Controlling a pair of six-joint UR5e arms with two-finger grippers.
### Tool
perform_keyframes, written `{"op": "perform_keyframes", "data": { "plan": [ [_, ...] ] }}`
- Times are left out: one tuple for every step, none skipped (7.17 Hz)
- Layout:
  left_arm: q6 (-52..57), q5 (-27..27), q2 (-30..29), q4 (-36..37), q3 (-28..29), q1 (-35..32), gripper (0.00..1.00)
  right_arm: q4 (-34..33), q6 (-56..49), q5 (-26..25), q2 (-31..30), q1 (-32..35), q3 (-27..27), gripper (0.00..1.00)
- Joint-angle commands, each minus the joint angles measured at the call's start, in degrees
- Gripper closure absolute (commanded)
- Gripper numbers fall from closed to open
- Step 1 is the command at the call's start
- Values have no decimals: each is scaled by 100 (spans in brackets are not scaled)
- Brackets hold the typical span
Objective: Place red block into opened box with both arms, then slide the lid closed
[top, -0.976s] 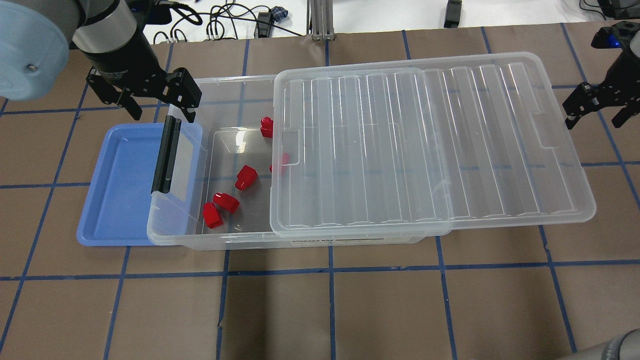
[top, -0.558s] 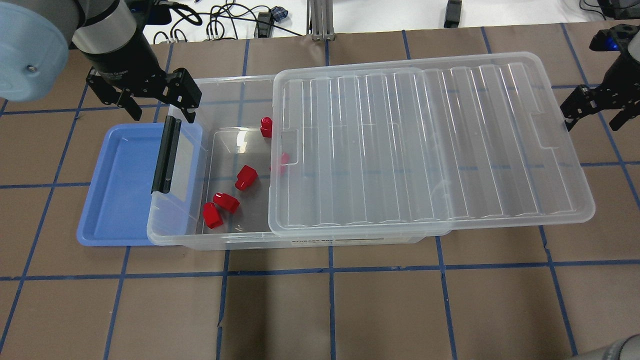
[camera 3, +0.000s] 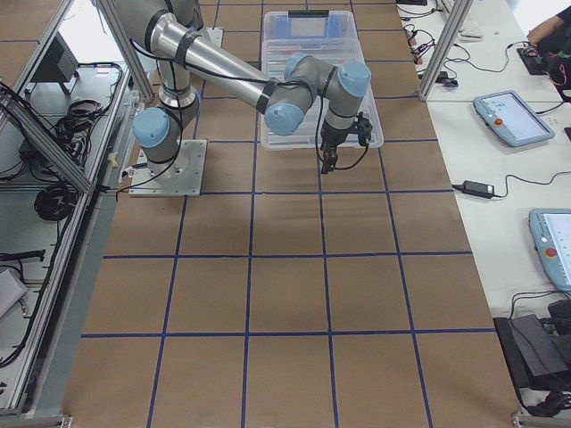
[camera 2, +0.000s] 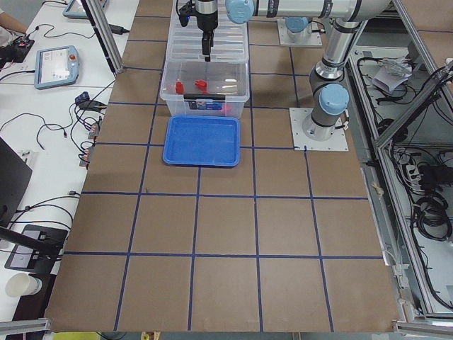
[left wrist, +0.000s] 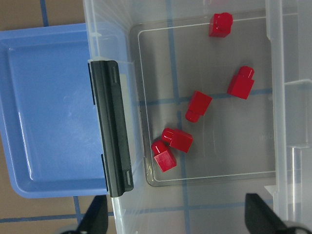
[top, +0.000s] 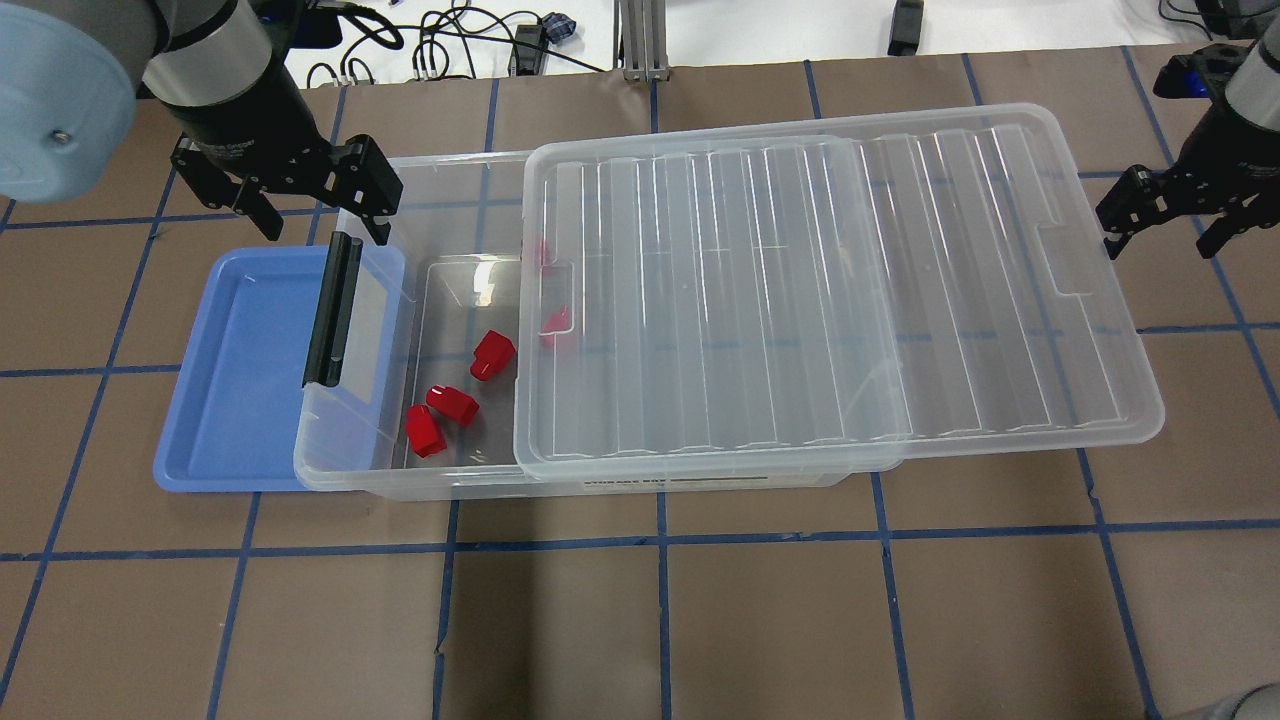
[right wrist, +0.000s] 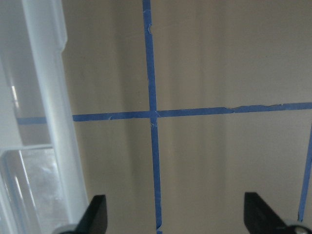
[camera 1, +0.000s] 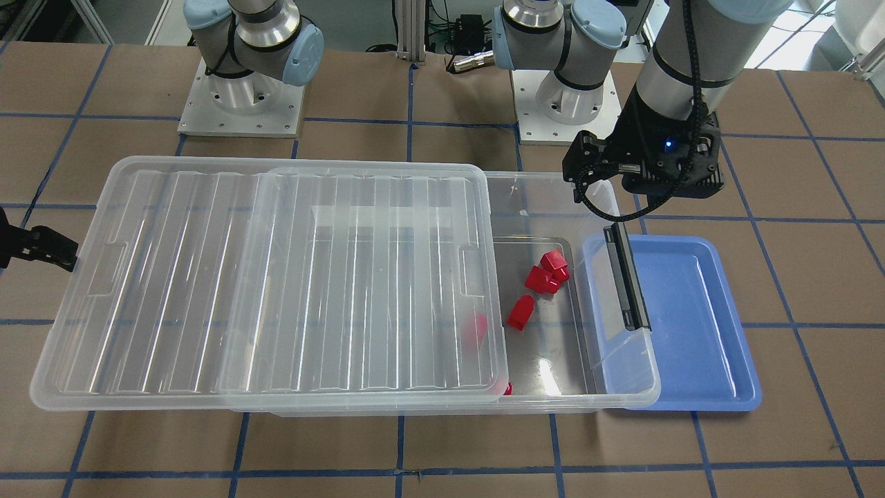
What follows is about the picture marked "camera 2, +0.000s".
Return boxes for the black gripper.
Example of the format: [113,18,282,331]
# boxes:
[196,12,218,62]

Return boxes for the red block with stud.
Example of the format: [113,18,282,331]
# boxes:
[194,79,207,90]

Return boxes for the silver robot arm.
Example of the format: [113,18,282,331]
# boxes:
[224,0,389,142]

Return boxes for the clear plastic box lid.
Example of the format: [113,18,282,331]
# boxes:
[166,1,248,63]

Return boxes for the clear plastic storage box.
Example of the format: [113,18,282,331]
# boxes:
[160,62,249,118]

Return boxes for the red block upper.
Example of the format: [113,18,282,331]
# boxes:
[175,81,185,95]

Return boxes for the red block middle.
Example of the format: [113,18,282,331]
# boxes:
[221,103,232,117]

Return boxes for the blue plastic tray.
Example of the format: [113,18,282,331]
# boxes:
[162,115,241,168]

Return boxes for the blue teach pendant far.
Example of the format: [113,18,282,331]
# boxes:
[62,0,88,19]

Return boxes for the blue teach pendant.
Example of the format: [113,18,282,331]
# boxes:
[62,0,88,19]
[34,45,79,90]

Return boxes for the blue teach pendant near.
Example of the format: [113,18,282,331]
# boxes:
[34,45,79,90]

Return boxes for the black monitor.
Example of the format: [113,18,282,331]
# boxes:
[0,139,33,227]

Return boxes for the white paper cup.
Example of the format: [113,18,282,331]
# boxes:
[5,273,42,298]

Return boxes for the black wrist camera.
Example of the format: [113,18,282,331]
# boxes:
[176,0,195,27]

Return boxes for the black box latch handle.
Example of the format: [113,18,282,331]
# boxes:
[183,93,226,101]

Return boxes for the aluminium frame post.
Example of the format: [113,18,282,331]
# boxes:
[81,0,124,76]

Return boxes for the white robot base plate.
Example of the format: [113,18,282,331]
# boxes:
[289,108,349,152]

